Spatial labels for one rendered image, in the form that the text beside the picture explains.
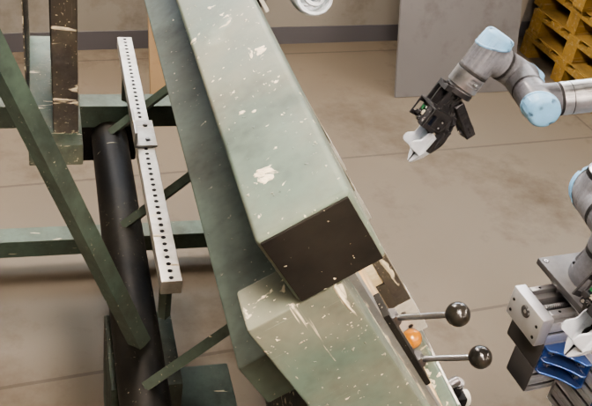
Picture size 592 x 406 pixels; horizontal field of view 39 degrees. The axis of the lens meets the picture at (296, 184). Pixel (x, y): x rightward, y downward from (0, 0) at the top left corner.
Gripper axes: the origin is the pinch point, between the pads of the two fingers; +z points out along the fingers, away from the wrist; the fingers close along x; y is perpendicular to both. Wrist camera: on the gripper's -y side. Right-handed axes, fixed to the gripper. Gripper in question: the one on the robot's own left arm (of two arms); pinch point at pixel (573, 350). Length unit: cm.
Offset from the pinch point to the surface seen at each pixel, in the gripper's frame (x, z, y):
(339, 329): 24, -7, 73
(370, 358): 24, -4, 67
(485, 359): 5.9, 3.4, 25.2
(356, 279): 0, 1, 52
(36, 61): -179, 65, 54
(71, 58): -133, 41, 59
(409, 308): -50, 32, -16
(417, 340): -45, 37, -21
